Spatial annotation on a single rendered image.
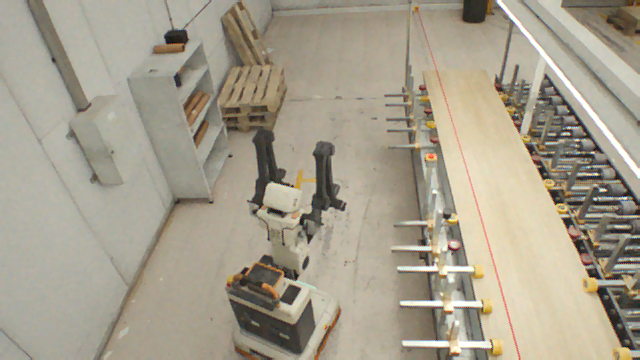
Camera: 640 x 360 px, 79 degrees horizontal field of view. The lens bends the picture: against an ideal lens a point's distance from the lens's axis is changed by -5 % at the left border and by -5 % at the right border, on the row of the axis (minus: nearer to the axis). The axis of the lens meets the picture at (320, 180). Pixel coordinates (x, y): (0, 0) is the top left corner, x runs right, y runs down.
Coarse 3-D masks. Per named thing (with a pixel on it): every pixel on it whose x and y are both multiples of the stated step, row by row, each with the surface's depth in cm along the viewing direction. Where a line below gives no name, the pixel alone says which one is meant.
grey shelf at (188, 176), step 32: (160, 64) 384; (192, 64) 449; (160, 96) 376; (160, 128) 399; (192, 128) 415; (224, 128) 498; (160, 160) 426; (192, 160) 422; (224, 160) 500; (192, 192) 452
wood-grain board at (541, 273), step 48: (432, 96) 426; (480, 96) 419; (480, 144) 355; (480, 192) 309; (528, 192) 305; (480, 240) 273; (528, 240) 269; (480, 288) 245; (528, 288) 241; (576, 288) 238; (528, 336) 218; (576, 336) 215
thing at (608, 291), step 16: (496, 80) 466; (608, 160) 336; (560, 192) 310; (576, 224) 284; (592, 224) 299; (608, 224) 298; (624, 224) 296; (576, 240) 283; (592, 256) 262; (608, 256) 275; (624, 256) 274; (608, 288) 242; (608, 304) 242; (624, 320) 225; (624, 336) 224
